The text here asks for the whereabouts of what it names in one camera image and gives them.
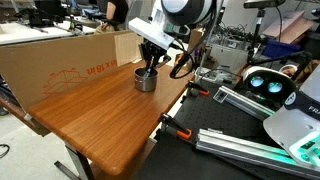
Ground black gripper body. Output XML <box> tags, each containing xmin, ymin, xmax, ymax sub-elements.
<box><xmin>139</xmin><ymin>40</ymin><xmax>165</xmax><ymax>64</ymax></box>

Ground white ring VR controller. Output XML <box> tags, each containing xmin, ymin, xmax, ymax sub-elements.
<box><xmin>279</xmin><ymin>64</ymin><xmax>300</xmax><ymax>79</ymax></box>

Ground small steel pot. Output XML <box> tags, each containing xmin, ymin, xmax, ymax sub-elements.
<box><xmin>133</xmin><ymin>66</ymin><xmax>159</xmax><ymax>93</ymax></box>

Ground orange and white box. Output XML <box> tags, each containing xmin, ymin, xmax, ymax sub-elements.
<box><xmin>174</xmin><ymin>53</ymin><xmax>190</xmax><ymax>70</ymax></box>

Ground black orange bar clamp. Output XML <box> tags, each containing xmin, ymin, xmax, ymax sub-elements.
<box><xmin>157</xmin><ymin>112</ymin><xmax>193</xmax><ymax>141</ymax></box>
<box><xmin>185</xmin><ymin>80</ymin><xmax>211</xmax><ymax>98</ymax></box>

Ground open brown cardboard box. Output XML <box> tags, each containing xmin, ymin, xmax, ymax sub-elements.
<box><xmin>188</xmin><ymin>28</ymin><xmax>208</xmax><ymax>55</ymax></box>

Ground slanted grey metal pole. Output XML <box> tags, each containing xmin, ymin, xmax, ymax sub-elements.
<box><xmin>199</xmin><ymin>13</ymin><xmax>225</xmax><ymax>78</ymax></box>

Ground person in black shirt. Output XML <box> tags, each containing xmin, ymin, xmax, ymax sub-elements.
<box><xmin>94</xmin><ymin>0</ymin><xmax>130</xmax><ymax>34</ymax></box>

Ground white equipment box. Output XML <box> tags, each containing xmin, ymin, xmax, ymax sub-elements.
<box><xmin>209</xmin><ymin>43</ymin><xmax>250</xmax><ymax>73</ymax></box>

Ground black perforated base board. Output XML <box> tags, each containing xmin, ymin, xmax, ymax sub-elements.
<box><xmin>133</xmin><ymin>78</ymin><xmax>320</xmax><ymax>180</ymax></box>

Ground large brown cardboard sheet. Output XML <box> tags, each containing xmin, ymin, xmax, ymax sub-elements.
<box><xmin>0</xmin><ymin>28</ymin><xmax>145</xmax><ymax>113</ymax></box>

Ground blue plastic bin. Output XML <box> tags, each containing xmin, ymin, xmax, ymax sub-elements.
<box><xmin>261</xmin><ymin>38</ymin><xmax>303</xmax><ymax>60</ymax></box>

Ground grey metal table leg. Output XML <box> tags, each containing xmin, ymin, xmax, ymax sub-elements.
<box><xmin>54</xmin><ymin>142</ymin><xmax>96</xmax><ymax>180</ymax></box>

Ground white background work table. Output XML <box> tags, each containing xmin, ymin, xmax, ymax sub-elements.
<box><xmin>0</xmin><ymin>21</ymin><xmax>97</xmax><ymax>46</ymax></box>

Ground flat pinkish cardboard box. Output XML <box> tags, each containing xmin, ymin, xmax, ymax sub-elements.
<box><xmin>263</xmin><ymin>9</ymin><xmax>315</xmax><ymax>41</ymax></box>

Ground low brown wooden table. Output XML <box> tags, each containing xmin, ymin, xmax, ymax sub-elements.
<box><xmin>0</xmin><ymin>95</ymin><xmax>52</xmax><ymax>138</ymax></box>

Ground aluminium extrusion rail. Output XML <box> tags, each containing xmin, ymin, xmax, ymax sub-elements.
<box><xmin>195</xmin><ymin>128</ymin><xmax>320</xmax><ymax>180</ymax></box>
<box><xmin>212</xmin><ymin>85</ymin><xmax>278</xmax><ymax>122</ymax></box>

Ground black camera on stand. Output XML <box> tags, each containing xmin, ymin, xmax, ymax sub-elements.
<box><xmin>243</xmin><ymin>0</ymin><xmax>287</xmax><ymax>66</ymax></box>

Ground black floor cable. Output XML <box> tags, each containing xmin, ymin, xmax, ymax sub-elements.
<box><xmin>0</xmin><ymin>143</ymin><xmax>11</xmax><ymax>160</ymax></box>

